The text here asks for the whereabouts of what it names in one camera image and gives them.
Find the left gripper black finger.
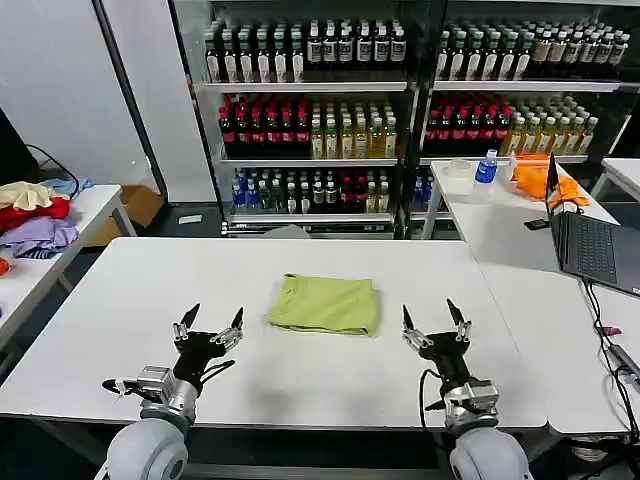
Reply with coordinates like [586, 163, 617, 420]
[209, 306, 246, 352]
[172, 302, 201, 344]

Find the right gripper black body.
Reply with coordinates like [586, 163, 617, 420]
[418, 332, 474, 387]

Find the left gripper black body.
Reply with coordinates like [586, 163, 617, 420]
[173, 330, 229, 389]

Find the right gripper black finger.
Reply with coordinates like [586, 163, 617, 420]
[445, 298, 473, 344]
[401, 304, 434, 351]

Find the green cloth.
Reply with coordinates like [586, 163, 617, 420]
[265, 272, 382, 338]

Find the white table with laptop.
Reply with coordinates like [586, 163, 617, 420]
[428, 158, 640, 436]

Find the grey chair back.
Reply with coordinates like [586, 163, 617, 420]
[263, 224, 312, 240]

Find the cardboard box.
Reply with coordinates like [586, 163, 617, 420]
[92, 184, 166, 246]

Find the black laptop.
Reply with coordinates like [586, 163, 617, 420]
[545, 151, 640, 297]

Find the white side table with clothes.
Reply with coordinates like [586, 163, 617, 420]
[0, 184, 139, 351]

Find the blue-label water bottle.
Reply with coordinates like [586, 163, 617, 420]
[473, 148, 499, 187]

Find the orange cloth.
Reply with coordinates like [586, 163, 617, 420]
[512, 153, 591, 209]

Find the purple cloth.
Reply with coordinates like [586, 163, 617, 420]
[0, 215, 81, 259]

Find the red cloth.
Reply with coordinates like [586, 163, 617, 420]
[0, 196, 71, 234]

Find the light blue cloth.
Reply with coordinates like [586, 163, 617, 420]
[42, 177, 95, 199]

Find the shelf rack with bottles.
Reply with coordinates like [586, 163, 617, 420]
[169, 0, 426, 239]
[407, 0, 640, 240]

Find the cream cloth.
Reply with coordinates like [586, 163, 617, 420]
[0, 181, 55, 211]

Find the small white table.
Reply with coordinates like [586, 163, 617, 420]
[589, 157, 640, 204]

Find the black monitor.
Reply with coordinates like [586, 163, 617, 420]
[0, 106, 40, 187]

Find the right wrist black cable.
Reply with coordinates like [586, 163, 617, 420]
[418, 368, 449, 436]

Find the black laptop cable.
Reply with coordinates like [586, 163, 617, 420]
[582, 277, 640, 431]

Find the grey cable hub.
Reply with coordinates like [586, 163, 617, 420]
[605, 343, 640, 384]

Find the black wall post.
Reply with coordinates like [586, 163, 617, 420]
[91, 0, 171, 204]

